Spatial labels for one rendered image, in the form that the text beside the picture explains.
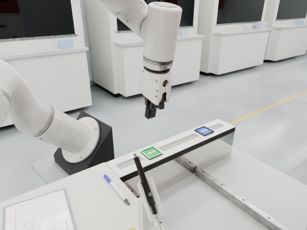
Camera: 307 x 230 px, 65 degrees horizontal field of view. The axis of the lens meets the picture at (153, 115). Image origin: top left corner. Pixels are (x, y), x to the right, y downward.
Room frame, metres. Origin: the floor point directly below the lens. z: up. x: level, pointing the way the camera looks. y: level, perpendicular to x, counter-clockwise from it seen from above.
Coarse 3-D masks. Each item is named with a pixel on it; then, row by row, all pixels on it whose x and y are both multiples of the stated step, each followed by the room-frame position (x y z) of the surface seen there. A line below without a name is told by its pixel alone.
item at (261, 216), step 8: (200, 168) 0.75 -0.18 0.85; (200, 176) 0.72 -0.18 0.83; (208, 176) 0.70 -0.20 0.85; (208, 184) 0.69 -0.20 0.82; (216, 184) 0.66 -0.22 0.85; (224, 184) 0.66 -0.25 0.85; (224, 192) 0.63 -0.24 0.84; (232, 192) 0.62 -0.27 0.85; (232, 200) 0.61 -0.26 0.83; (240, 200) 0.58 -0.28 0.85; (240, 208) 0.58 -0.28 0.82; (248, 208) 0.56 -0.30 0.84; (256, 208) 0.55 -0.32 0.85; (256, 216) 0.53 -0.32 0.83; (264, 216) 0.52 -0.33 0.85; (264, 224) 0.51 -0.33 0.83; (272, 224) 0.49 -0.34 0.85; (280, 224) 0.49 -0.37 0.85
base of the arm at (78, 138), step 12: (60, 120) 0.72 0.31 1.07; (72, 120) 0.77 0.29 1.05; (84, 120) 0.87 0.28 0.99; (48, 132) 0.68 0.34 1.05; (60, 132) 0.71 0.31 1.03; (72, 132) 0.74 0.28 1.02; (84, 132) 0.78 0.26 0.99; (96, 132) 0.79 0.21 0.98; (60, 144) 0.72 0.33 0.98; (72, 144) 0.73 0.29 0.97; (84, 144) 0.76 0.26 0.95; (96, 144) 0.76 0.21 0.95; (72, 156) 0.76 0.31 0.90; (84, 156) 0.74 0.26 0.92
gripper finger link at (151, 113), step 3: (153, 105) 0.66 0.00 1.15; (156, 105) 0.65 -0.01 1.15; (153, 108) 0.66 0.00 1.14; (156, 108) 0.69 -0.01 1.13; (147, 111) 0.68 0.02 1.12; (150, 111) 0.68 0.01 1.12; (153, 111) 0.68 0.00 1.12; (147, 114) 0.68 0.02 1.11; (150, 114) 0.68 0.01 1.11; (153, 114) 0.68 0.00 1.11; (147, 117) 0.68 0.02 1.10; (150, 117) 0.69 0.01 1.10
